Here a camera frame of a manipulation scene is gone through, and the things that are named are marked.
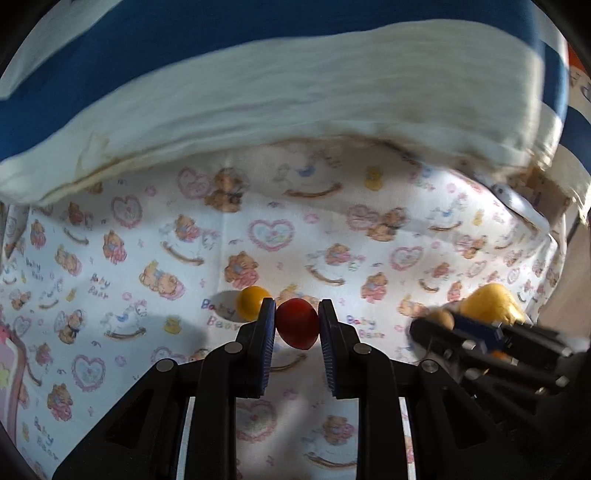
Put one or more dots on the light wooden board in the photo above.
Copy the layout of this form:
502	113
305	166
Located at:
570	286

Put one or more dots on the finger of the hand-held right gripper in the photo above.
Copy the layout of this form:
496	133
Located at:
429	334
480	331

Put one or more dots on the bear print bed sheet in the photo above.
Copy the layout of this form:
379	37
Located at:
184	258

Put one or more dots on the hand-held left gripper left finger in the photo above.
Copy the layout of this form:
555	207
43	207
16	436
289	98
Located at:
265	350

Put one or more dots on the large blue white striped pillow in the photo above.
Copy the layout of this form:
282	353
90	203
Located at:
277	115

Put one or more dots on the white flat device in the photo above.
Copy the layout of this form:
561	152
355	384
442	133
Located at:
521	205

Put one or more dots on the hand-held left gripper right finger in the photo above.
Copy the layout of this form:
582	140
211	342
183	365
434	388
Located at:
328	350

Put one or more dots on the small tan round fruit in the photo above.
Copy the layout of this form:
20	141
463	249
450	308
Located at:
444	318

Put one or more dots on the brown cardboard box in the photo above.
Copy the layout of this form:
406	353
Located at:
549	187

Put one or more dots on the small yellow orange fruit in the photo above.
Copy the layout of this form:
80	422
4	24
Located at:
249	302

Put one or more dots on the large yellow apple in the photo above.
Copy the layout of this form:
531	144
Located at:
491	302

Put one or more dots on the small dark red fruit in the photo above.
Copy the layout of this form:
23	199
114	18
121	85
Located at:
298	330

